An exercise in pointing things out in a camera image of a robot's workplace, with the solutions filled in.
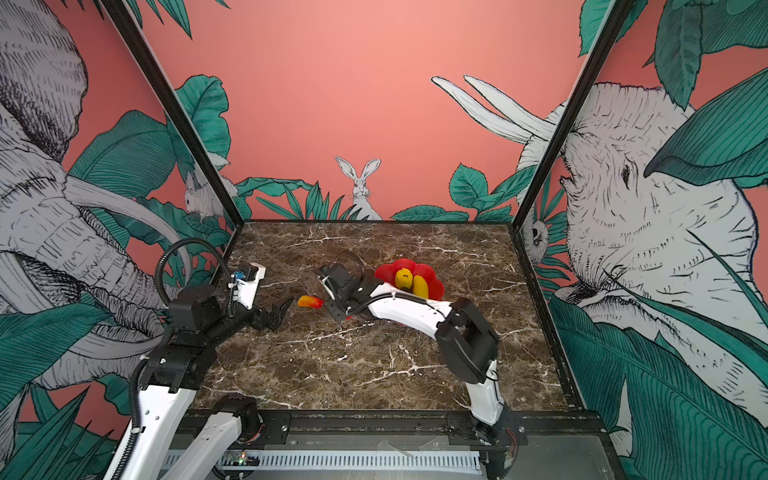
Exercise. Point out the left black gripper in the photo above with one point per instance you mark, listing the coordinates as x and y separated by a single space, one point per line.
275 316

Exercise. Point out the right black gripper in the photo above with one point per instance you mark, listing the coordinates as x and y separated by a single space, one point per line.
337 313

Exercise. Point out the small yellow fake lemon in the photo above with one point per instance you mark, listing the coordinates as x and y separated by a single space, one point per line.
404 279

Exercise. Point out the long yellow fake fruit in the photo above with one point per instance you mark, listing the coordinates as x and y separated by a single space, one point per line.
420 287

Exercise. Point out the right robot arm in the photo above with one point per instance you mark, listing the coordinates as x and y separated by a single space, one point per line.
467 342

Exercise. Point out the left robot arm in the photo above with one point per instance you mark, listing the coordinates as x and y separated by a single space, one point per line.
166 381

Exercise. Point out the red-yellow fake mango upper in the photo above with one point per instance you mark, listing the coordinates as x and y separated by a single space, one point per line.
306 301

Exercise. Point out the red flower-shaped fruit bowl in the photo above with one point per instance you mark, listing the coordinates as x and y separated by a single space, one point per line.
387 272

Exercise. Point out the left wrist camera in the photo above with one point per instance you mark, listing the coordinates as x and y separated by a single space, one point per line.
244 283

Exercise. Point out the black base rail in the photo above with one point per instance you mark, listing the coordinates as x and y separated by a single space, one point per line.
458 425

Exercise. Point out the white slotted cable duct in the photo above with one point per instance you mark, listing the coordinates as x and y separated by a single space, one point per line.
332 460

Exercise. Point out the left black frame post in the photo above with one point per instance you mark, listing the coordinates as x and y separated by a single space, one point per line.
123 20

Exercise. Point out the black frame post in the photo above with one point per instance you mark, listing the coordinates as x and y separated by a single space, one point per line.
610 28
123 20

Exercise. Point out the right black frame post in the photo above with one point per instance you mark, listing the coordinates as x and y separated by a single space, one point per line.
610 28

